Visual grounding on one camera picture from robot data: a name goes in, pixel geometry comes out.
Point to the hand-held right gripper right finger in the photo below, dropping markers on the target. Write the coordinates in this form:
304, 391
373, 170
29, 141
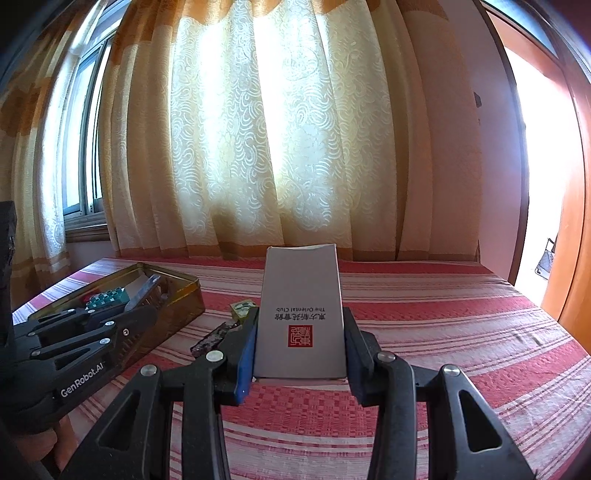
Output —
358, 364

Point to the person's left hand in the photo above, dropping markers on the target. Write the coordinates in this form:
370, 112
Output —
44, 445

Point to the gold rectangular tin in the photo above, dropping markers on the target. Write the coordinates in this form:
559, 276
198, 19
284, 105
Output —
180, 304

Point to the green toy block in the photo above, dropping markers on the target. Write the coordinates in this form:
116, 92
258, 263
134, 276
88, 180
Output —
242, 311

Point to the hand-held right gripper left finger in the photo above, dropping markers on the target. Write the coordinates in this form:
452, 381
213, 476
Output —
244, 364

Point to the red striped bed sheet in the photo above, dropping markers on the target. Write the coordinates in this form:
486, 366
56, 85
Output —
461, 346

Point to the white cardboard box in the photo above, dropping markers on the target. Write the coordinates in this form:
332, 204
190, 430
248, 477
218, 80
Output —
302, 318

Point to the dark patterned pouch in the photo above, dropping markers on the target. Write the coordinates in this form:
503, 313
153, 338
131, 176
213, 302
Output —
212, 340

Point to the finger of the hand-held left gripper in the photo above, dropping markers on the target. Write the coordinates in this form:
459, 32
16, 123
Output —
115, 330
69, 318

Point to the window with metal frame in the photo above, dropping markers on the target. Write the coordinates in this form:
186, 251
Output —
85, 138

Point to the hanging dark bag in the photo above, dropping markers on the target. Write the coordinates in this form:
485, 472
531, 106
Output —
546, 258

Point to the cream orange patterned curtain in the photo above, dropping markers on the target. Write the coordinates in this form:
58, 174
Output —
32, 161
286, 129

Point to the wooden door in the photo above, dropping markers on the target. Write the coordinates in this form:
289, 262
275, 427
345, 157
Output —
572, 207

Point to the blue toy block with star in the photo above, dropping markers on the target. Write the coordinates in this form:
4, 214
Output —
108, 300

